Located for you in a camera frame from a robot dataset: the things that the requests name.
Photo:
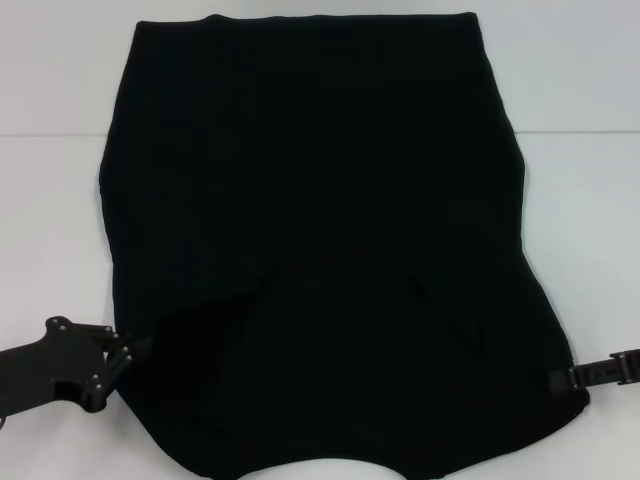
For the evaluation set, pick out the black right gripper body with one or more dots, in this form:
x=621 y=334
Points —
x=632 y=365

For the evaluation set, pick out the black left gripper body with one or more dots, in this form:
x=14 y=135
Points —
x=55 y=365

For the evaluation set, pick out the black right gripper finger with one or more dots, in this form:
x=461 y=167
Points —
x=585 y=377

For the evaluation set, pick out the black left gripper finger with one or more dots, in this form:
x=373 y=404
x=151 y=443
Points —
x=135 y=346
x=120 y=367

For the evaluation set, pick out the black shirt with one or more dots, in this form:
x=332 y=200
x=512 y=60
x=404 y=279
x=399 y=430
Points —
x=310 y=200

